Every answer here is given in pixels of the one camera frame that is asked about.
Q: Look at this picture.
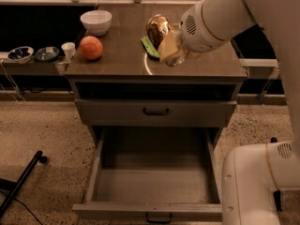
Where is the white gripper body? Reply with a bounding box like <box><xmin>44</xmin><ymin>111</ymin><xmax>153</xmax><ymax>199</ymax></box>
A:
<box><xmin>180</xmin><ymin>4</ymin><xmax>225</xmax><ymax>53</ymax></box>

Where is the grey drawer cabinet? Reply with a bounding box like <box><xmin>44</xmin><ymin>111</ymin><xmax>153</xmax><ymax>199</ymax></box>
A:
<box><xmin>66</xmin><ymin>4</ymin><xmax>246</xmax><ymax>143</ymax></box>

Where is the black stand leg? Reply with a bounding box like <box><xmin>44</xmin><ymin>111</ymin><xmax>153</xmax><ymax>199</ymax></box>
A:
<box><xmin>269</xmin><ymin>136</ymin><xmax>283</xmax><ymax>212</ymax></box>
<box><xmin>0</xmin><ymin>150</ymin><xmax>48</xmax><ymax>218</ymax></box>

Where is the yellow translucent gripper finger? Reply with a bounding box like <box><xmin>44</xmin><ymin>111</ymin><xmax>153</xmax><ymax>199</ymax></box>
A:
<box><xmin>157</xmin><ymin>30</ymin><xmax>201</xmax><ymax>67</ymax></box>

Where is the closed middle drawer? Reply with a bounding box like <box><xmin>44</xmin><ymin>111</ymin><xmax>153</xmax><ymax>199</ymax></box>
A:
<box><xmin>75</xmin><ymin>98</ymin><xmax>236</xmax><ymax>128</ymax></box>

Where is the green chip bag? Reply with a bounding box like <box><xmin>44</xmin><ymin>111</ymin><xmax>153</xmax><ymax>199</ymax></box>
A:
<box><xmin>141</xmin><ymin>36</ymin><xmax>159</xmax><ymax>59</ymax></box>

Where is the open bottom drawer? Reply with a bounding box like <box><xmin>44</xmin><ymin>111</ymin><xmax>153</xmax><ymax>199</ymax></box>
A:
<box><xmin>73</xmin><ymin>127</ymin><xmax>222</xmax><ymax>224</ymax></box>

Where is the small white paper cup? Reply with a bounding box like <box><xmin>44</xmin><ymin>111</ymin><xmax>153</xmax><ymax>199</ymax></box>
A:
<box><xmin>61</xmin><ymin>42</ymin><xmax>76</xmax><ymax>61</ymax></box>

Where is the orange round fruit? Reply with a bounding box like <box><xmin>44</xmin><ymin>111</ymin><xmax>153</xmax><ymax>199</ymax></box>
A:
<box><xmin>80</xmin><ymin>36</ymin><xmax>104</xmax><ymax>60</ymax></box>

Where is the black left stand leg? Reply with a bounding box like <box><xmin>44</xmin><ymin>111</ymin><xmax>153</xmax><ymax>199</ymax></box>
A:
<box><xmin>0</xmin><ymin>150</ymin><xmax>48</xmax><ymax>218</ymax></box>

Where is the black right stand leg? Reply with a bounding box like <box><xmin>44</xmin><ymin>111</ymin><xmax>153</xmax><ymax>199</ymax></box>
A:
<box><xmin>269</xmin><ymin>136</ymin><xmax>283</xmax><ymax>212</ymax></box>

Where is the grey side shelf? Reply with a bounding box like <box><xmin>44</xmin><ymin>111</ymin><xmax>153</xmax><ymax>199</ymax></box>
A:
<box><xmin>0</xmin><ymin>52</ymin><xmax>68</xmax><ymax>76</ymax></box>

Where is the white bowl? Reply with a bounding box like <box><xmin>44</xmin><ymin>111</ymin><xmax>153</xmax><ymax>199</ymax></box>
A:
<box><xmin>81</xmin><ymin>10</ymin><xmax>113</xmax><ymax>36</ymax></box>

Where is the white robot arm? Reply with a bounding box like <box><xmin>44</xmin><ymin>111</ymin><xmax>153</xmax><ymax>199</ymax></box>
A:
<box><xmin>157</xmin><ymin>0</ymin><xmax>300</xmax><ymax>225</ymax></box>

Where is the dark blue saucer bowl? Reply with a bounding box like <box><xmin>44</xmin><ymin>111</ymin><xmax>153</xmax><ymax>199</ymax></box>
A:
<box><xmin>35</xmin><ymin>46</ymin><xmax>60</xmax><ymax>62</ymax></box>

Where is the blue patterned bowl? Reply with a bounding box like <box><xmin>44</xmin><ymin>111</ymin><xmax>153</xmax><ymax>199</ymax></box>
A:
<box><xmin>7</xmin><ymin>46</ymin><xmax>34</xmax><ymax>64</ymax></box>

